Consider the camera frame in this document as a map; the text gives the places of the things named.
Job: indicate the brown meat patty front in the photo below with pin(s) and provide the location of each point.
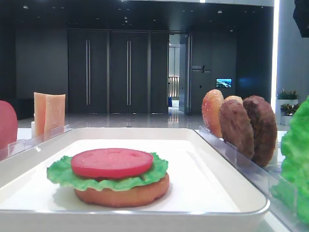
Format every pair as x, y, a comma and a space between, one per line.
236, 127

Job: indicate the brown meat patty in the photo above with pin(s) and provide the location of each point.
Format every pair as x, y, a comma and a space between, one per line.
236, 127
264, 126

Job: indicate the red tomato slice on burger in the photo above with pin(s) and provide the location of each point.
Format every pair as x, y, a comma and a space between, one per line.
114, 163

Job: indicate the orange cheese slice front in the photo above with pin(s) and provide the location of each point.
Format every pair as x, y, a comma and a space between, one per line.
55, 115

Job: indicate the orange cheese slice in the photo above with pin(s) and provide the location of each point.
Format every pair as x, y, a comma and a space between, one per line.
39, 113
55, 115

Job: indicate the green lettuce leaf on bun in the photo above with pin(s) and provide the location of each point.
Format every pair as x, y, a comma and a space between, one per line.
60, 172

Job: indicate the brown meat patty rear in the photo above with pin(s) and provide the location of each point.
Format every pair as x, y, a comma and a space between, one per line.
264, 126

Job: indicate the orange cheese slice rear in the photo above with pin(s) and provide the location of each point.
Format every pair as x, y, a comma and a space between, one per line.
39, 113

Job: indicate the red tomato slice standing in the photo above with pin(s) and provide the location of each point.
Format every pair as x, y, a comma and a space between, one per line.
8, 124

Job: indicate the green lettuce leaf standing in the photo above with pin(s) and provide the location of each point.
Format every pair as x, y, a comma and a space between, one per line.
298, 157

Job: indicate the sesame bun slice far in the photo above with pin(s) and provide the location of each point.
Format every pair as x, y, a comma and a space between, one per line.
211, 104

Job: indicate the sesame bun slice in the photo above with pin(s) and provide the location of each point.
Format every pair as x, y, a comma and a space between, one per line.
233, 97
211, 104

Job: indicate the dark double door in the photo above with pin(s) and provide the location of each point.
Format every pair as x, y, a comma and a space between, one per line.
118, 71

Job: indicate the sesame bun slice near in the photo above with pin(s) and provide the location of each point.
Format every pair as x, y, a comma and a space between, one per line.
233, 97

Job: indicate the bottom burger bun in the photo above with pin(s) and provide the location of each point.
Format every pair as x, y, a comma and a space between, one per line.
135, 197

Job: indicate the white rectangular tray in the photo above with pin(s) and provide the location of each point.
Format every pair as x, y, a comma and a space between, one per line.
206, 193

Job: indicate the potted plant lower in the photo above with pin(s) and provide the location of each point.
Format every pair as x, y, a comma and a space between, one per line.
288, 109

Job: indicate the potted plant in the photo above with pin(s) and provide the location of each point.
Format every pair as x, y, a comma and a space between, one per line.
287, 95
288, 109

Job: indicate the potted plant upper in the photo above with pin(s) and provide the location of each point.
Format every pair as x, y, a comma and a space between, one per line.
287, 95

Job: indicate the clear acrylic rack left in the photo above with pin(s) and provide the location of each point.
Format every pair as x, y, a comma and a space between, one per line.
26, 139

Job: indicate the clear acrylic rack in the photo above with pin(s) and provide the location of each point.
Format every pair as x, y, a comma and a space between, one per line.
26, 139
280, 218

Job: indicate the clear acrylic rack right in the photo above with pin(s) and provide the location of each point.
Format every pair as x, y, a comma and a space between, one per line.
280, 218

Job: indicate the small wall display screen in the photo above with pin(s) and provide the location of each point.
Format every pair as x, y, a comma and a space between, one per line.
223, 82

